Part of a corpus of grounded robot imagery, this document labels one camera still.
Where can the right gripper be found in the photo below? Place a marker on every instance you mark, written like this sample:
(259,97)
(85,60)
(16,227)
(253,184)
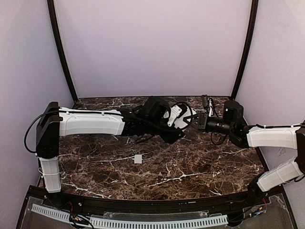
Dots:
(202,122)

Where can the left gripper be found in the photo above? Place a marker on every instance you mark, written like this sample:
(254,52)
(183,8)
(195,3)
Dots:
(172,134)

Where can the white battery cover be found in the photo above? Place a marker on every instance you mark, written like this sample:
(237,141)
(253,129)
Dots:
(138,159)

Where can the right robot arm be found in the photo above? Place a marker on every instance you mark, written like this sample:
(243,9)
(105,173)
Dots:
(253,136)

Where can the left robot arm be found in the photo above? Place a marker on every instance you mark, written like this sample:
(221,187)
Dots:
(154,117)

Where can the white cable duct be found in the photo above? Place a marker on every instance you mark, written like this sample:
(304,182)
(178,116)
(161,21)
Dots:
(112,220)

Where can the right black frame post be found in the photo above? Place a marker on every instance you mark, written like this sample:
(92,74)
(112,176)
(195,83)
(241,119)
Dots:
(246,49)

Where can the black frame post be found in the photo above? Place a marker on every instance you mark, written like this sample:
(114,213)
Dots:
(60,49)
(246,49)

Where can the black front rail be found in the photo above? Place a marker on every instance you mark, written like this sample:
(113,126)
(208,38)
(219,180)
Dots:
(234,205)

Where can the left black frame post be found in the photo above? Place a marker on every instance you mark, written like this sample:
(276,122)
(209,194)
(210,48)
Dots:
(60,49)

